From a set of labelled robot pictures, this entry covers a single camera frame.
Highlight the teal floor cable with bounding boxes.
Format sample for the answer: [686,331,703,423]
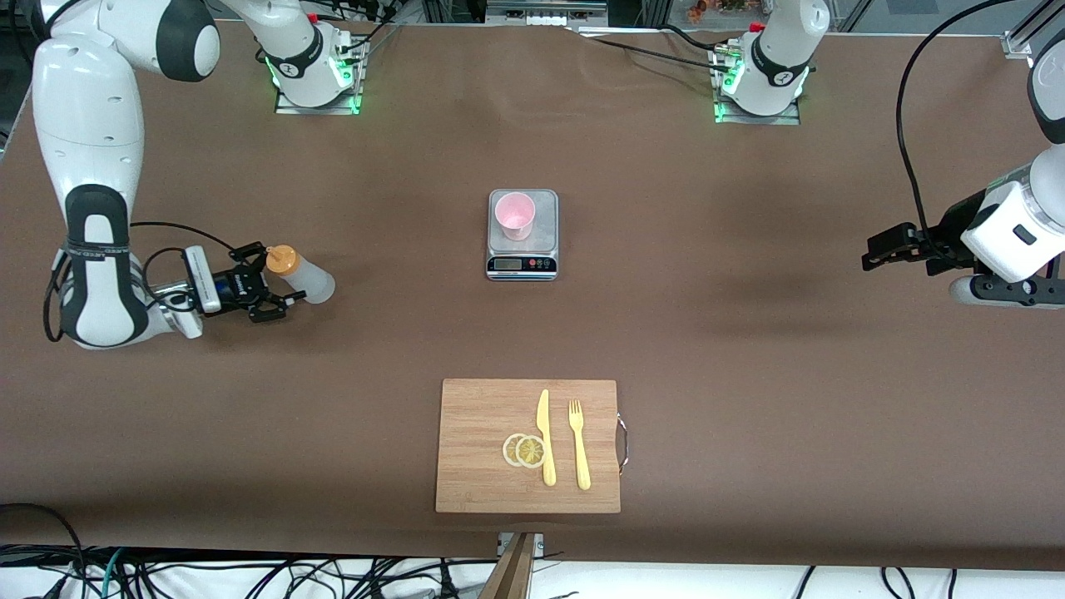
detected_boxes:
[79,547,126,599]

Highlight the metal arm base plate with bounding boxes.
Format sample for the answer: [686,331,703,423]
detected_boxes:
[275,37,364,116]
[714,46,801,126]

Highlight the long black table cable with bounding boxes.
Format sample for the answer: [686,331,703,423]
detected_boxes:
[582,35,737,74]

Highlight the yellow plastic knife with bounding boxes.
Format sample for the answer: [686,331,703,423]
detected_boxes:
[536,389,557,488]

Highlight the silver digital kitchen scale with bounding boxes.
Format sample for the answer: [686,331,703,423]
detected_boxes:
[486,189,559,282]

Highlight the black looped floor cable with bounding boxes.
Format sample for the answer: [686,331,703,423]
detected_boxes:
[0,502,88,599]

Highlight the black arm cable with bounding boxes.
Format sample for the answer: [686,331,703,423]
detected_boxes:
[896,0,1008,252]
[43,220,242,344]

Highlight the translucent orange-capped sauce bottle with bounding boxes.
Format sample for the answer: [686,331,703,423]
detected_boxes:
[265,245,336,305]

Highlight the pink plastic cup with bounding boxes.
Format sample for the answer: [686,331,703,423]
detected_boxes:
[495,192,537,242]

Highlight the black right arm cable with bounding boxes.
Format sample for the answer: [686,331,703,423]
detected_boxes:
[43,220,242,344]

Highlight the short black table cable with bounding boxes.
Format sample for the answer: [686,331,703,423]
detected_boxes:
[661,23,729,52]

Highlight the yellow plastic fork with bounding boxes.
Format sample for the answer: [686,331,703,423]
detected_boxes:
[568,399,592,491]

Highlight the wooden post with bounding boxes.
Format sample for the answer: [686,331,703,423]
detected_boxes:
[478,532,537,599]

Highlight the wooden cutting board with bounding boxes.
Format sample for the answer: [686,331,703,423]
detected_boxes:
[435,379,629,514]

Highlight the black base connector cables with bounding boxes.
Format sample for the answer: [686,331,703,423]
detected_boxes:
[333,0,402,59]

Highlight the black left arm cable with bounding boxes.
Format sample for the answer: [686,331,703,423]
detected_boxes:
[896,0,1008,252]

